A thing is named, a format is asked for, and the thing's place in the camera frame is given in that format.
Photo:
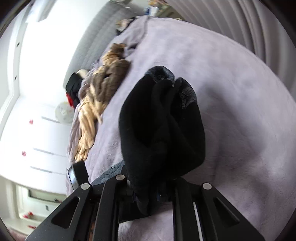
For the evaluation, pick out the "brown fuzzy garment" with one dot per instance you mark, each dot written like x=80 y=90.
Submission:
x=107 y=78

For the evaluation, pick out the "white drawer cabinet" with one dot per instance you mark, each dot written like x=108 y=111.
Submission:
x=33 y=147

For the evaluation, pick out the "cream striped garment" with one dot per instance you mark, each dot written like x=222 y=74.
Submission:
x=89 y=112

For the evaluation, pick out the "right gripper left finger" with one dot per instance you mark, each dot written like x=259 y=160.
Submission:
x=89 y=213

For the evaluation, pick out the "white pleated curtain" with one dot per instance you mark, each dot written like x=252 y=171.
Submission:
x=252 y=25

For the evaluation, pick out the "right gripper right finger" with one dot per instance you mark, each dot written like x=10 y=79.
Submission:
x=201 y=212

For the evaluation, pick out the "black and red garment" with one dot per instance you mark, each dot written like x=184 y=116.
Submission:
x=72 y=88

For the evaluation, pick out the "lavender bed blanket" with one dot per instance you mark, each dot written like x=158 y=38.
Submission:
x=247 y=112

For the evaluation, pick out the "white round plush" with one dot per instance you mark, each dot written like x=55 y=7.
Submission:
x=64 y=113

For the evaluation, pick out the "black pants with patterned trim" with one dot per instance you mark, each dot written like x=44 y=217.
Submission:
x=162 y=138

